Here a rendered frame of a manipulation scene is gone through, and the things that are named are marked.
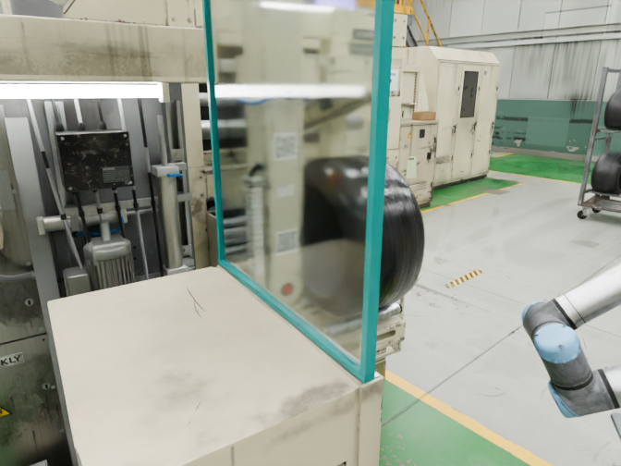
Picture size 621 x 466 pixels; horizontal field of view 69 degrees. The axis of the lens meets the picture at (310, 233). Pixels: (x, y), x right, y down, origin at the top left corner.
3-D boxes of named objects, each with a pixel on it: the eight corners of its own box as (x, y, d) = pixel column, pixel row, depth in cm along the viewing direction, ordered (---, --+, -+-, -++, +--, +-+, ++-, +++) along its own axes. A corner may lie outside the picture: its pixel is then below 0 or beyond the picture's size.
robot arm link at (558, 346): (524, 326, 112) (542, 366, 114) (538, 352, 101) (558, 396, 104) (563, 312, 109) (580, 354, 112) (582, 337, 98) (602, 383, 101)
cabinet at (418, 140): (395, 217, 613) (400, 123, 575) (362, 209, 654) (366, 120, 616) (433, 206, 670) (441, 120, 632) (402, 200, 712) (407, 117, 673)
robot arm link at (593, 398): (551, 396, 105) (566, 429, 107) (610, 383, 100) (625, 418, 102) (542, 371, 113) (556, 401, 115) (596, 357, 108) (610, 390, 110)
